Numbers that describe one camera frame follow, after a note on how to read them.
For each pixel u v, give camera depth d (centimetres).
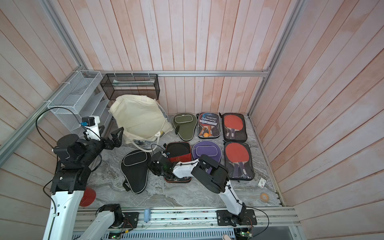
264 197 81
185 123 114
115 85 89
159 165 71
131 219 73
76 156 45
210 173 53
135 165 89
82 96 78
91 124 50
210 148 99
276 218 76
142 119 108
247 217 72
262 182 86
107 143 55
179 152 95
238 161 90
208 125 111
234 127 108
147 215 73
